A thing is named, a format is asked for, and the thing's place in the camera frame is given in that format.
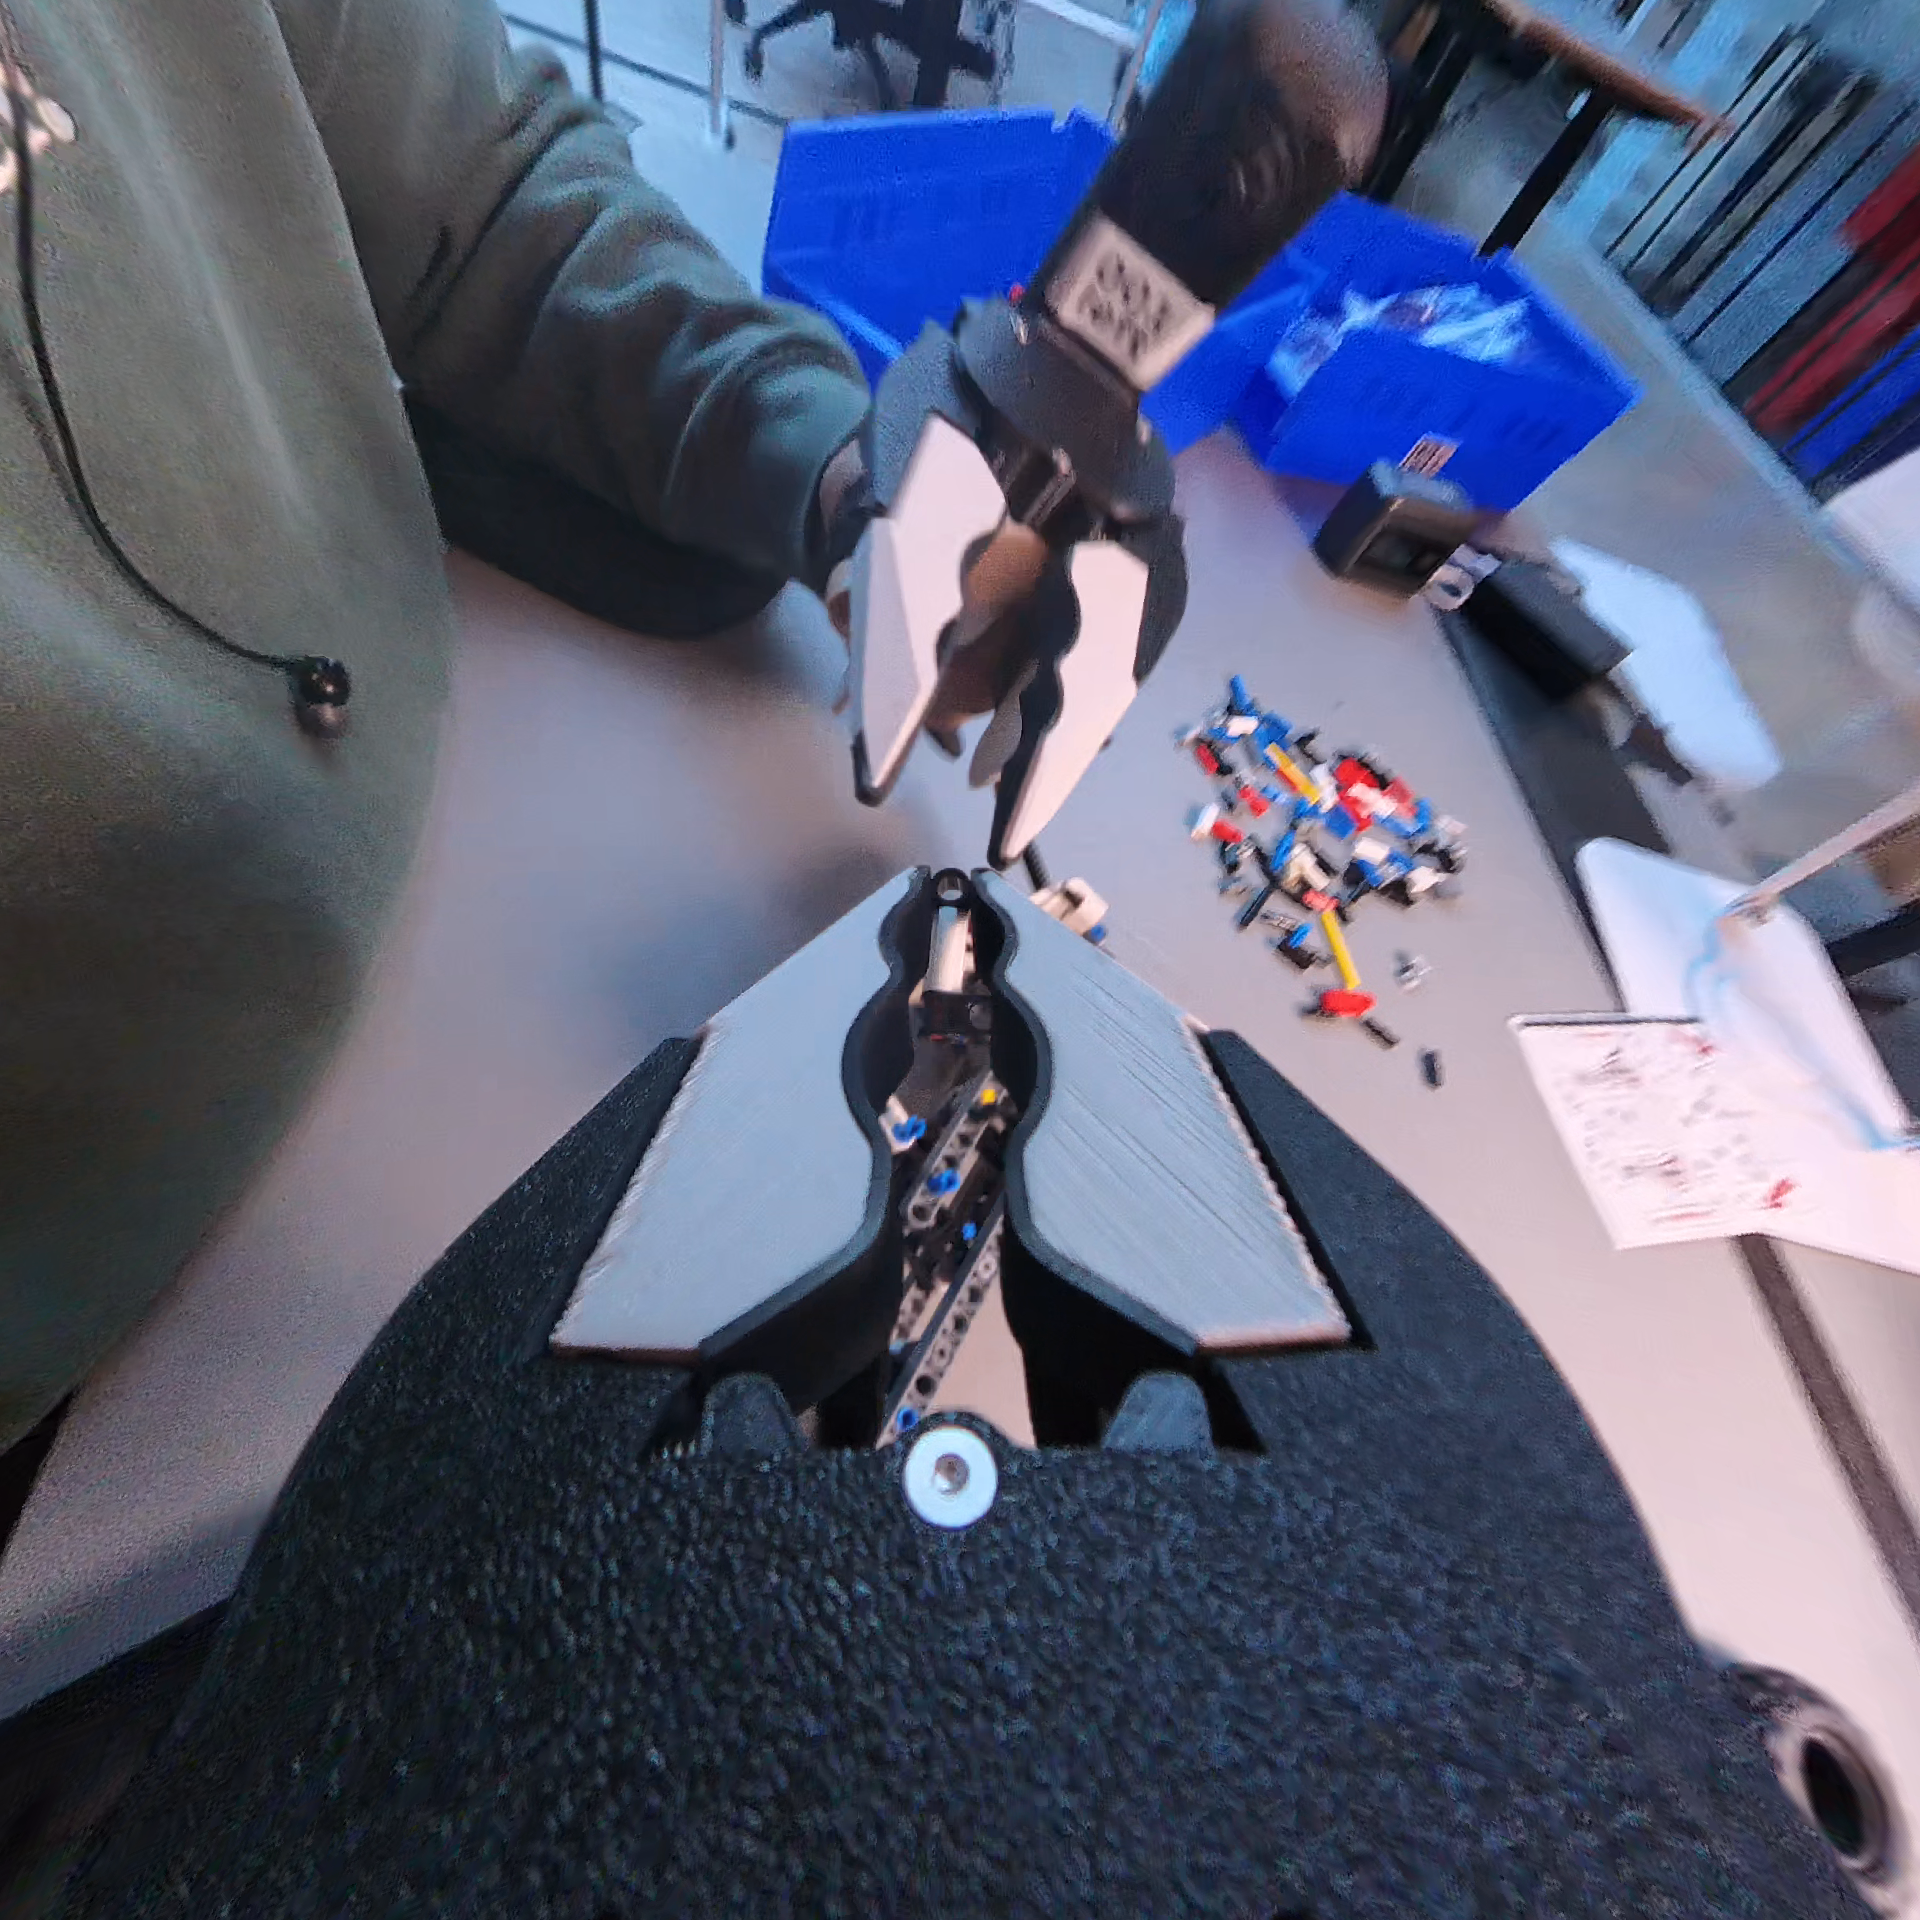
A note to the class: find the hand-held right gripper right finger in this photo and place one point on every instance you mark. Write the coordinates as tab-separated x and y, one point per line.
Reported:
1185	1201

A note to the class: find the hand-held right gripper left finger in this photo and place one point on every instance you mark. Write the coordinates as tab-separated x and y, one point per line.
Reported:
721	1201

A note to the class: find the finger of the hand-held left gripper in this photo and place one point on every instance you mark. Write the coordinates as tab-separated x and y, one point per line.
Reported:
1102	645
908	629

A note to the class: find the black building-brick model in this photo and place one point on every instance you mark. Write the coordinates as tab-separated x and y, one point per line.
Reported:
945	1201

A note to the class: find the light grey tube piece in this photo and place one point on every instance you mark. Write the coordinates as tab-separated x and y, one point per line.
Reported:
950	950

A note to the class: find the person's left forearm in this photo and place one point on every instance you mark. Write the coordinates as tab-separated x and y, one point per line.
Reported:
628	331

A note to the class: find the grey desk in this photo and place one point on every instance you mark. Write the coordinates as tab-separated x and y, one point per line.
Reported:
599	901

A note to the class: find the person's left hand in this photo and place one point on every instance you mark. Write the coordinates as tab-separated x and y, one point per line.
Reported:
1003	615

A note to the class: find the pile of small building pieces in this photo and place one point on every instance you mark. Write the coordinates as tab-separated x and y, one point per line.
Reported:
1319	841

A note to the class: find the black flat box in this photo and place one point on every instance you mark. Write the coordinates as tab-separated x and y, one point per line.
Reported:
1553	629

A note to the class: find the white sticker sheet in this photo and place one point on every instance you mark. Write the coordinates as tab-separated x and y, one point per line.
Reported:
1651	1141

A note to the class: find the white book stand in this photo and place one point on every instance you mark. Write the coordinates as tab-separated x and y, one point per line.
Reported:
1665	916

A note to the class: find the black earphone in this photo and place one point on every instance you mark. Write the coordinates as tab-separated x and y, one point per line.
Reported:
321	694

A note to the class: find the stack of coloured crates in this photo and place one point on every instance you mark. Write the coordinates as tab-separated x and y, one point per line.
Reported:
1844	346

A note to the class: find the small black camera device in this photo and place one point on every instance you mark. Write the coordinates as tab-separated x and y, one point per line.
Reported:
1388	533

